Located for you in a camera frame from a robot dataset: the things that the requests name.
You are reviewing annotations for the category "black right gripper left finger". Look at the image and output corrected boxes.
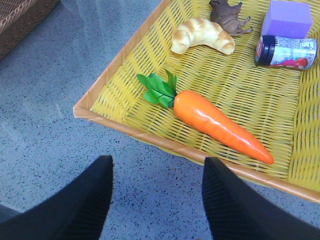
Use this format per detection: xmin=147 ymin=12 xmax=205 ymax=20
xmin=0 ymin=155 xmax=113 ymax=240

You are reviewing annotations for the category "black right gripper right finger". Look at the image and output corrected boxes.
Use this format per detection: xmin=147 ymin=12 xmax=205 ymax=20
xmin=201 ymin=157 xmax=320 ymax=240

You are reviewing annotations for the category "orange toy carrot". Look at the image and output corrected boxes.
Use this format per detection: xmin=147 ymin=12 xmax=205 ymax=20
xmin=136 ymin=70 xmax=274 ymax=165

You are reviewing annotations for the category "small labelled jar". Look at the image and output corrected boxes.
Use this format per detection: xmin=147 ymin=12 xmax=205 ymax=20
xmin=255 ymin=35 xmax=318 ymax=70

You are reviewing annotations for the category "toy croissant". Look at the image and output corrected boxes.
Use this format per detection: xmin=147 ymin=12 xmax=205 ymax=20
xmin=171 ymin=17 xmax=235 ymax=55

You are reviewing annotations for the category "brown toy animal figure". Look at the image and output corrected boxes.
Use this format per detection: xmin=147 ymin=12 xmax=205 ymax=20
xmin=209 ymin=0 xmax=253 ymax=36

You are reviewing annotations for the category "purple foam block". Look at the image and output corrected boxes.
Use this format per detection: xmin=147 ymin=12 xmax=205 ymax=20
xmin=260 ymin=0 xmax=313 ymax=39

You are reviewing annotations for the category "brown wicker basket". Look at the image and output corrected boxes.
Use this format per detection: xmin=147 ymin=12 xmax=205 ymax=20
xmin=0 ymin=0 xmax=60 ymax=59

